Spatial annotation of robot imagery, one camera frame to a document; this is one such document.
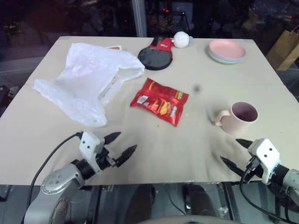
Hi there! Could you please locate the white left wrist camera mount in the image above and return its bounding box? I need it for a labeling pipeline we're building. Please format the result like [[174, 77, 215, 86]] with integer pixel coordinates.
[[78, 131, 105, 173]]

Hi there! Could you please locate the thin black floor cable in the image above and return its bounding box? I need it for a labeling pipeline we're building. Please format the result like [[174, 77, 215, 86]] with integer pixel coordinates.
[[163, 186, 187, 215]]

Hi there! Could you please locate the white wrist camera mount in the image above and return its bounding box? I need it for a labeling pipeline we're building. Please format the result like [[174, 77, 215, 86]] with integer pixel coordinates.
[[78, 131, 105, 173], [247, 138, 280, 185]]

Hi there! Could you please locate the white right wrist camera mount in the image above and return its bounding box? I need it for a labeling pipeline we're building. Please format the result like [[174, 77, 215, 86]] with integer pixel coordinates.
[[247, 138, 280, 185]]

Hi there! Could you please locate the brown paper bag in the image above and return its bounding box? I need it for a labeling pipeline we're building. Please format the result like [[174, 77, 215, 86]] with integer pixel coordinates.
[[266, 24, 299, 71]]

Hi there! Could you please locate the white translucent plastic bag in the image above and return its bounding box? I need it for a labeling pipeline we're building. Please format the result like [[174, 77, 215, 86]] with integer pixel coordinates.
[[32, 42, 145, 128]]

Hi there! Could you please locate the grey metal pillar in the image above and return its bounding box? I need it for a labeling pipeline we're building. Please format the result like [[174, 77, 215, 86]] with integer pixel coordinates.
[[132, 0, 148, 38]]

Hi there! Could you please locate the red snack packet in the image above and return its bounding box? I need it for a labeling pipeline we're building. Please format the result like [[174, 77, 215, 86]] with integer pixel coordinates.
[[129, 77, 189, 128]]

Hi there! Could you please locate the green plate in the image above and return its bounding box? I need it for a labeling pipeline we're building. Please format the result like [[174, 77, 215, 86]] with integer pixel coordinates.
[[208, 51, 245, 63]]

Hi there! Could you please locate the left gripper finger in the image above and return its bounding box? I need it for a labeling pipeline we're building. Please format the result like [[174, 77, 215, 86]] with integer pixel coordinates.
[[115, 144, 138, 168], [104, 132, 122, 145]]

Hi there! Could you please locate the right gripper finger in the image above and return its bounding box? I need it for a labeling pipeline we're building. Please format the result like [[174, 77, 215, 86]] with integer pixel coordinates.
[[235, 139, 251, 149], [220, 156, 245, 178]]

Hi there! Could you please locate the dark rounded shape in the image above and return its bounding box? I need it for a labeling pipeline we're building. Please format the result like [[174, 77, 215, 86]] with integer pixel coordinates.
[[184, 184, 212, 217]]

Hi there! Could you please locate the white round ball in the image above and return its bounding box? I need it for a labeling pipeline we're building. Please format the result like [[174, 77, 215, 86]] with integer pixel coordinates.
[[173, 31, 190, 49]]

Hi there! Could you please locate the pink plastic mug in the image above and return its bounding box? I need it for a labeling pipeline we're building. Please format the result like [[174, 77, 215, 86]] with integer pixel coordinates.
[[214, 101, 259, 135]]

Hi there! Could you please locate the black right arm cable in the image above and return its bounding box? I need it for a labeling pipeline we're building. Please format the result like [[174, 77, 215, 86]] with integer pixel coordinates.
[[239, 156, 299, 224]]

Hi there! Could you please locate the pink plate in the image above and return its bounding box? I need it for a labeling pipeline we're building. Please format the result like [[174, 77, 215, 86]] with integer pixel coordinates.
[[208, 39, 246, 59]]

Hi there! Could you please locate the black red table tennis paddle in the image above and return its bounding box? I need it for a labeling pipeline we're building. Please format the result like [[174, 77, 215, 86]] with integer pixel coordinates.
[[137, 36, 175, 70]]

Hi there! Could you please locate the blue plate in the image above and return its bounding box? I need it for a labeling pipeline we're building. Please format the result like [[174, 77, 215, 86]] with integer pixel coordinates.
[[214, 58, 243, 64]]

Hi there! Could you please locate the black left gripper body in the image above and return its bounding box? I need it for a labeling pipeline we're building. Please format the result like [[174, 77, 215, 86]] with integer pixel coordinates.
[[94, 139, 118, 173]]

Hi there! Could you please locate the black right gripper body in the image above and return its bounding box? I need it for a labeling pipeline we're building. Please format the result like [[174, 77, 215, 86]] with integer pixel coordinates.
[[242, 144, 263, 182]]

